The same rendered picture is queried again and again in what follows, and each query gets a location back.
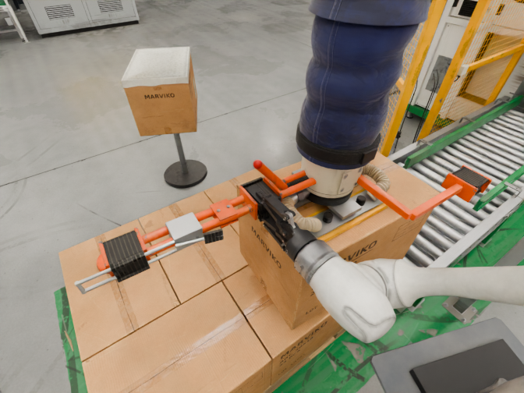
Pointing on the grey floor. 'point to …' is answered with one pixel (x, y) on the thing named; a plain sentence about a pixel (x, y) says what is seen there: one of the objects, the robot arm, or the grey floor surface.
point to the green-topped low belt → (9, 19)
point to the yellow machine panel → (79, 15)
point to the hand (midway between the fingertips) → (257, 200)
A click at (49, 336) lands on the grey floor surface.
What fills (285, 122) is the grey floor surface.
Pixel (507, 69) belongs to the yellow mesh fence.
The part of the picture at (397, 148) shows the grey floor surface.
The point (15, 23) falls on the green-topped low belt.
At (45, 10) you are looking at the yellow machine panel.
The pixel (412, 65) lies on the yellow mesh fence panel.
